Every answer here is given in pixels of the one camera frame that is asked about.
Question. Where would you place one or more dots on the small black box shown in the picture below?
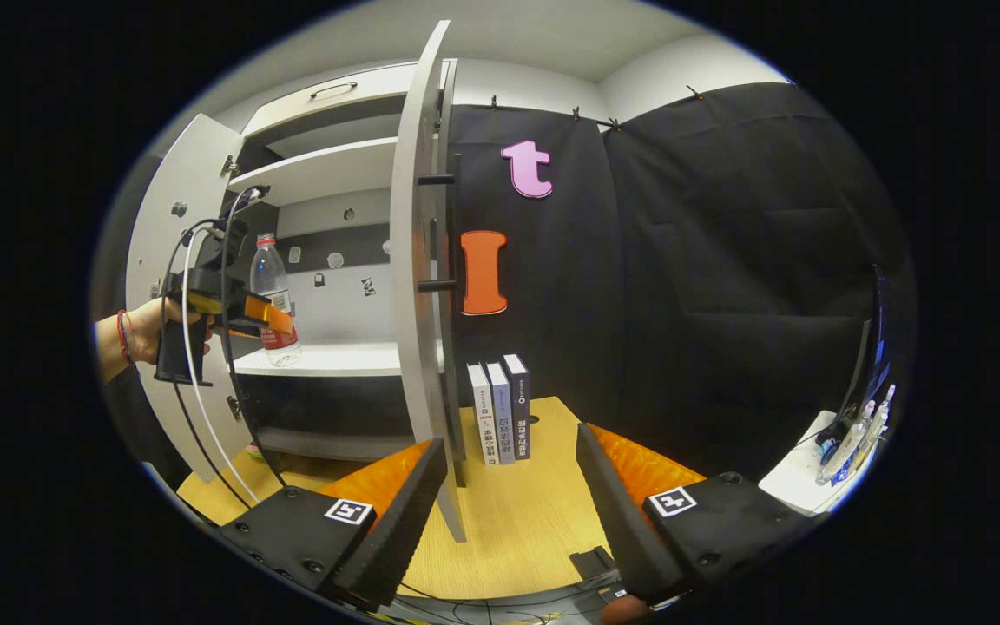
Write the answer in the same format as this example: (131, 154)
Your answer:
(594, 562)

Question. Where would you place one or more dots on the wooden table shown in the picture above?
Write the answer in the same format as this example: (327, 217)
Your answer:
(517, 512)

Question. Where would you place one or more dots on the clear spray bottle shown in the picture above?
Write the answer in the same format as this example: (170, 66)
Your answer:
(880, 417)
(847, 443)

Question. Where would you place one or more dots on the white side table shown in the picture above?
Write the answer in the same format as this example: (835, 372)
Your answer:
(799, 486)

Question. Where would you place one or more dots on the white cabinet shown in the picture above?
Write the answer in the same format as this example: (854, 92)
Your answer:
(335, 358)

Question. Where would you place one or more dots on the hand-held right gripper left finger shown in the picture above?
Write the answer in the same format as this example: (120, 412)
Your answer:
(396, 521)

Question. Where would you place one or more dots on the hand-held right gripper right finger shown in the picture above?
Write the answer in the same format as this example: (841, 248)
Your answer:
(621, 512)

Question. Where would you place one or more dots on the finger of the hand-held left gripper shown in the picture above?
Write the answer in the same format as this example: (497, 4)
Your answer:
(270, 314)

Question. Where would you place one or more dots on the white cabinet door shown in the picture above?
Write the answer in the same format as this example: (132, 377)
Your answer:
(174, 174)
(417, 286)

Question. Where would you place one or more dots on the clear plastic water bottle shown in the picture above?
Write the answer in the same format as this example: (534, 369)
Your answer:
(273, 278)

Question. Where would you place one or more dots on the lavender book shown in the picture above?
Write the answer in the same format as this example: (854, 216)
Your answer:
(502, 412)

